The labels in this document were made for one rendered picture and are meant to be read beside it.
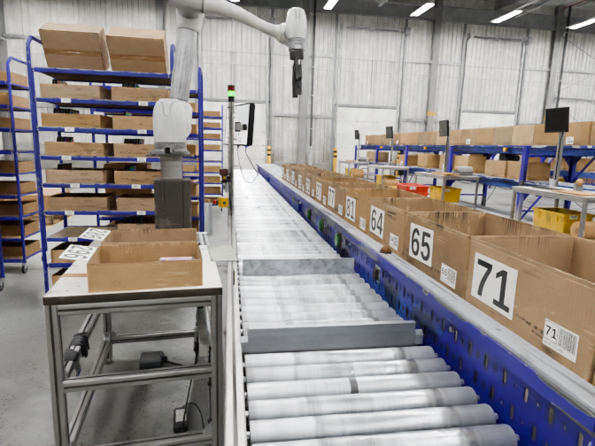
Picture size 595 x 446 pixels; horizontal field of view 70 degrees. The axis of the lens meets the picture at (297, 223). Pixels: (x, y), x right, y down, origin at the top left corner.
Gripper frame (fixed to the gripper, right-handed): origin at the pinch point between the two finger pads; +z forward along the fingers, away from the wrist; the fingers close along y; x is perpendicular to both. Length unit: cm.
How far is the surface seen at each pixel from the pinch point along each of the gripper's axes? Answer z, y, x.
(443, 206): 55, 65, 50
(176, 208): 59, 7, -63
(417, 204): 55, 55, 43
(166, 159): 35, 5, -67
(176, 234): 70, 17, -63
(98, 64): -35, -118, -125
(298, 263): 77, 62, -11
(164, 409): 153, 30, -71
